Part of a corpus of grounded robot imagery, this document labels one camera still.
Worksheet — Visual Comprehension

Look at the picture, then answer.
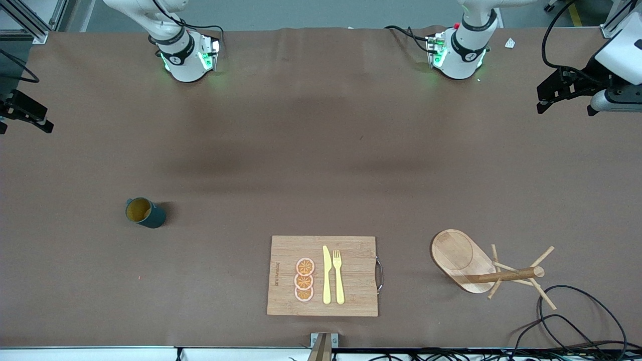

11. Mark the yellow plastic fork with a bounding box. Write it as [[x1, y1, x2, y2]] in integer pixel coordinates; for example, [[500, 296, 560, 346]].
[[332, 249, 346, 306]]

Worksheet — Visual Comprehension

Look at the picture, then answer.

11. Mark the black left arm base cable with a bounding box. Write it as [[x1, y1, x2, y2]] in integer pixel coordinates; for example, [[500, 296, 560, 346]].
[[384, 25, 433, 54]]

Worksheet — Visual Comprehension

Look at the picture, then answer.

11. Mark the black right arm base cable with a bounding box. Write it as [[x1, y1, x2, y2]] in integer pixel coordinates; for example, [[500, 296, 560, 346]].
[[150, 0, 225, 40]]

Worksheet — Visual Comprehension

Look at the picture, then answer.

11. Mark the black arm wrist cable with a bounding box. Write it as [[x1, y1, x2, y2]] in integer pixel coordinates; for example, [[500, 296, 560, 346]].
[[541, 0, 595, 77], [0, 47, 41, 85]]

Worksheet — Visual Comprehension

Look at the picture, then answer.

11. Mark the black right arm wrist cable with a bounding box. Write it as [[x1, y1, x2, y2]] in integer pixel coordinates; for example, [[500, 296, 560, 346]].
[[0, 47, 41, 85]]

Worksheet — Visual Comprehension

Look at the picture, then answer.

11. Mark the metal bracket with post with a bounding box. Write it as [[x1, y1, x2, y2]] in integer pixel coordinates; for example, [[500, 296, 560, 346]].
[[307, 332, 340, 361]]

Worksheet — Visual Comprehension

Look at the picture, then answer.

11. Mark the aluminium frame post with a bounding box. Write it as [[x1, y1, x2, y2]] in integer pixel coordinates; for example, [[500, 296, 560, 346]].
[[0, 0, 69, 45], [599, 0, 631, 40]]

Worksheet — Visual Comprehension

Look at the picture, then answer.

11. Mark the black arm base cable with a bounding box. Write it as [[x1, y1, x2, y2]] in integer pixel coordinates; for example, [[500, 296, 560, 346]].
[[150, 0, 225, 40], [384, 25, 433, 54]]

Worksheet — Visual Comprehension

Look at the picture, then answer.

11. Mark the black left arm wrist cable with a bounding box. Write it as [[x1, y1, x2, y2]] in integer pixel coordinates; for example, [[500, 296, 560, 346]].
[[541, 0, 595, 77]]

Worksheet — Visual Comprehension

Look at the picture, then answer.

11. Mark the black looped floor cable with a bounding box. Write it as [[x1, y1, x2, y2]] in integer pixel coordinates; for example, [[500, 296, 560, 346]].
[[511, 316, 627, 359], [538, 284, 629, 359]]

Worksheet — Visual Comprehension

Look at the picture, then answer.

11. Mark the bamboo cutting board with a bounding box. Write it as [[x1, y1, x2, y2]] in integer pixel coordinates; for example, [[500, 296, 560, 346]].
[[266, 235, 384, 317]]

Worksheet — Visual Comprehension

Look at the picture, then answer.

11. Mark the wooden mug tree rack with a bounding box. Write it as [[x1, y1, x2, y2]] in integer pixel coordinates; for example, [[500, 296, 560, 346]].
[[430, 229, 557, 311]]

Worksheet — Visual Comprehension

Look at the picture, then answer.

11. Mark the brown table cover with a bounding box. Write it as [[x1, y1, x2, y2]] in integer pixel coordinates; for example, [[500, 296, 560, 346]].
[[0, 25, 642, 349]]

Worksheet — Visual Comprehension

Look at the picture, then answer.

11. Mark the yellow plastic knife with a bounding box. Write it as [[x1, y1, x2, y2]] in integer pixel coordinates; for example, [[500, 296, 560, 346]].
[[322, 245, 333, 305]]

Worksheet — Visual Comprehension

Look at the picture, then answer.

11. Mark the dark teal ribbed cup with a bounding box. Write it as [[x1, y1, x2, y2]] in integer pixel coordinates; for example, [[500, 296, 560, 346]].
[[125, 197, 168, 229]]

